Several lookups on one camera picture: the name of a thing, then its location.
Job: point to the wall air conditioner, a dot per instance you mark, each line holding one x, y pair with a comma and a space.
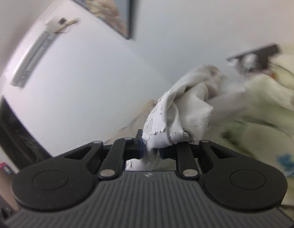
39, 48

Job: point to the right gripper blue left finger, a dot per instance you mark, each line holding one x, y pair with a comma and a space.
115, 156

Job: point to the white grey garment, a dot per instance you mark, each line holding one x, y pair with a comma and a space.
197, 105

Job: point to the grey pillow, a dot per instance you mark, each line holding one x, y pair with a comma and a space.
130, 130

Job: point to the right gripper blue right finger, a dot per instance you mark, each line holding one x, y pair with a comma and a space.
186, 166

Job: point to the dark window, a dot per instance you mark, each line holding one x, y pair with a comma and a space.
17, 143

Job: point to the green lion fleece blanket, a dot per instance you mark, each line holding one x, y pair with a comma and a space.
265, 130

